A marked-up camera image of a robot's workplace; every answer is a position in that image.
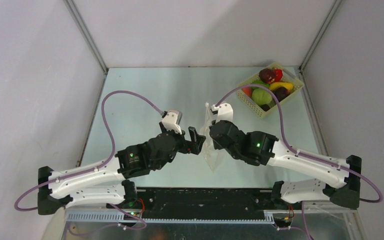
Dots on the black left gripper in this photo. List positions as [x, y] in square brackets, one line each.
[189, 146]

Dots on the dark purple toy fruit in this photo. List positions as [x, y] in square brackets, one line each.
[281, 93]

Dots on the green toy pepper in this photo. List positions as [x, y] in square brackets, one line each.
[260, 83]

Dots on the cream perforated plastic basket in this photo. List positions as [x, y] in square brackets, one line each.
[287, 77]

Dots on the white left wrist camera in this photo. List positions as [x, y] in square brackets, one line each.
[171, 121]

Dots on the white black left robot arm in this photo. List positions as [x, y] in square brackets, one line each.
[109, 182]

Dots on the red toy pepper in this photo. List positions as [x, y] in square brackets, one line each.
[278, 75]

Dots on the dark red toy fruit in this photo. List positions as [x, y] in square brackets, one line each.
[268, 76]

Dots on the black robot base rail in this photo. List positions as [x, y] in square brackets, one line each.
[164, 203]

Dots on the green toy cabbage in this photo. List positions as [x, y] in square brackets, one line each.
[261, 96]

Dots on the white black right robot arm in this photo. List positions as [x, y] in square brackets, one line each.
[332, 179]

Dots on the small dark toy fruit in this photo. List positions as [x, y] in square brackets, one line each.
[265, 107]

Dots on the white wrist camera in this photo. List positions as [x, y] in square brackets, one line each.
[171, 121]
[223, 112]

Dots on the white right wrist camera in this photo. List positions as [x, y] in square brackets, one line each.
[223, 112]

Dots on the clear zip top bag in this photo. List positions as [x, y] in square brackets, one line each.
[214, 158]

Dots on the yellow toy banana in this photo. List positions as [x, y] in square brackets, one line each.
[276, 85]

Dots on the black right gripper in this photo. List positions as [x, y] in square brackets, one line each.
[213, 136]

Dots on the orange red toy fruit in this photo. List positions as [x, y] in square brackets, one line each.
[248, 91]

